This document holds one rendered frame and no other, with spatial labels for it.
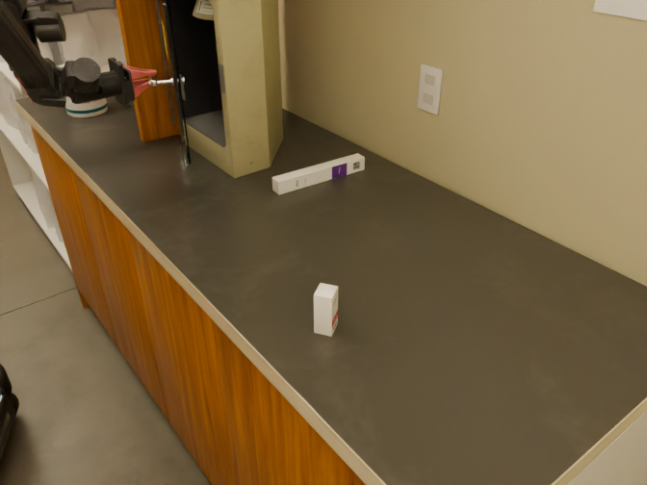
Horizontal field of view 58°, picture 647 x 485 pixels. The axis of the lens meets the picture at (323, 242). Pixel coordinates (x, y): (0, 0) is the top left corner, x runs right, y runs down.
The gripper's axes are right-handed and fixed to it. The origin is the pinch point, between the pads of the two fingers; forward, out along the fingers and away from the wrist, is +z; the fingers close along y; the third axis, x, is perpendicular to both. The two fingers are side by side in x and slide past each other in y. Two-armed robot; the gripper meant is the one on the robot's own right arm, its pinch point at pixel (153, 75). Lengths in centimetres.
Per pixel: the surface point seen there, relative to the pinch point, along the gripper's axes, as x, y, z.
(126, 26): 23.5, 6.9, 3.6
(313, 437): -84, -38, -14
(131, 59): 23.5, -1.7, 3.4
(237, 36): -13.4, 9.5, 16.4
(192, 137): 9.6, -22.0, 12.0
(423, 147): -38, -20, 56
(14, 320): 94, -120, -42
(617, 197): -91, -13, 56
